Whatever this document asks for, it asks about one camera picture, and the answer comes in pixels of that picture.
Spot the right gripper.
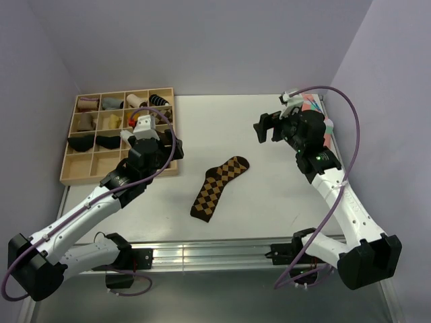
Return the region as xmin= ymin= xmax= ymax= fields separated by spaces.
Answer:
xmin=253 ymin=106 xmax=305 ymax=152

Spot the brown argyle sock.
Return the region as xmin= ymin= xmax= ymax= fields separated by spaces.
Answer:
xmin=190 ymin=156 xmax=250 ymax=223

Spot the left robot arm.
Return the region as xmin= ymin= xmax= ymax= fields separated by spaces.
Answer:
xmin=1 ymin=128 xmax=184 ymax=301

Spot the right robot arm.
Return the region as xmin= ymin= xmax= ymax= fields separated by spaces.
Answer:
xmin=253 ymin=110 xmax=402 ymax=290

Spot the brown checkered rolled sock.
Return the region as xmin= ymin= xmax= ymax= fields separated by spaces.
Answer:
xmin=151 ymin=108 xmax=173 ymax=124

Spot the mustard rolled sock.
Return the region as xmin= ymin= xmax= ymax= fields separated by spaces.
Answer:
xmin=126 ymin=111 xmax=140 ymax=128

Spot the black white striped sock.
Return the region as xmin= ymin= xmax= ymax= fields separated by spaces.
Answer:
xmin=149 ymin=94 xmax=170 ymax=106

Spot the pink patterned sock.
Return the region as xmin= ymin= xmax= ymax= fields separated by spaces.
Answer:
xmin=302 ymin=94 xmax=334 ymax=149

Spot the white rolled sock top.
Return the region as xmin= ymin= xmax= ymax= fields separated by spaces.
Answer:
xmin=126 ymin=94 xmax=147 ymax=108

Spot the pale yellow rolled sock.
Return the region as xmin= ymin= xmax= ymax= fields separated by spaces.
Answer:
xmin=108 ymin=114 xmax=122 ymax=130

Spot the grey rolled sock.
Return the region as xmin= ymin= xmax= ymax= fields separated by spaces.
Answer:
xmin=101 ymin=97 xmax=124 ymax=110

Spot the wooden compartment tray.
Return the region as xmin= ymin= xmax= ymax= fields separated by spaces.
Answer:
xmin=60 ymin=87 xmax=176 ymax=186

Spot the taupe rolled sock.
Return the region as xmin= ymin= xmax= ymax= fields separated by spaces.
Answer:
xmin=76 ymin=113 xmax=96 ymax=132

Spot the black sock far left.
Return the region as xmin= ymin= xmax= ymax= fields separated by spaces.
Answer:
xmin=67 ymin=135 xmax=94 ymax=153

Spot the beige purple-trim rolled sock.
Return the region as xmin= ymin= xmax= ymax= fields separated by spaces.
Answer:
xmin=76 ymin=97 xmax=99 ymax=112

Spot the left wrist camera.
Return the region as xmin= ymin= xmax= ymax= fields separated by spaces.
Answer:
xmin=120 ymin=115 xmax=160 ymax=147

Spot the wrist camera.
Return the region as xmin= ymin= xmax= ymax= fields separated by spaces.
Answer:
xmin=120 ymin=115 xmax=160 ymax=147
xmin=279 ymin=89 xmax=304 ymax=119

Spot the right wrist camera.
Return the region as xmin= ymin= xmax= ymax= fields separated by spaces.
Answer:
xmin=279 ymin=89 xmax=304 ymax=119

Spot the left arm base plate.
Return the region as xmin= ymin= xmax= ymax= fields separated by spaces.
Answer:
xmin=105 ymin=248 xmax=153 ymax=290

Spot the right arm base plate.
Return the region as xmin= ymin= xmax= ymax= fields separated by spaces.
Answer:
xmin=265 ymin=231 xmax=333 ymax=285

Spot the aluminium rail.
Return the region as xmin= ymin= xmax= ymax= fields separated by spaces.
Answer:
xmin=132 ymin=237 xmax=291 ymax=273

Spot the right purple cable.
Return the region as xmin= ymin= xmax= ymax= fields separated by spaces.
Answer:
xmin=273 ymin=85 xmax=362 ymax=291

